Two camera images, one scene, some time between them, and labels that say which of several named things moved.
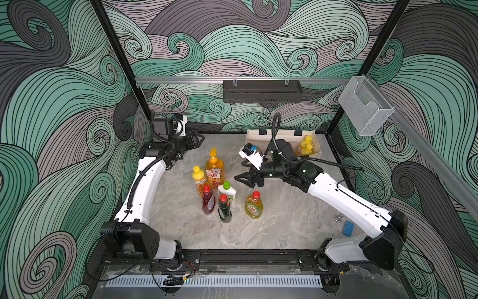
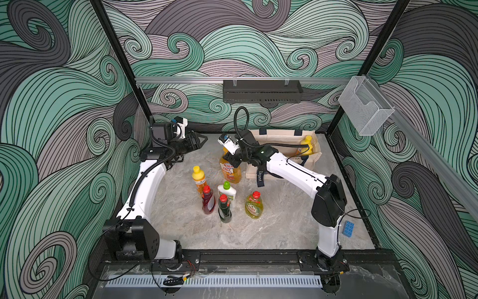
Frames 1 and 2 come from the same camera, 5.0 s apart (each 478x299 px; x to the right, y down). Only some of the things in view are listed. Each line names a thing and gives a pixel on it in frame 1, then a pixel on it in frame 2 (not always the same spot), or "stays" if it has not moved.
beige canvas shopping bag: x=261 y=139 stays
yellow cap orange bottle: x=306 y=146 stays
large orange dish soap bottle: x=215 y=169 -> x=231 y=174
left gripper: x=193 y=144 stays
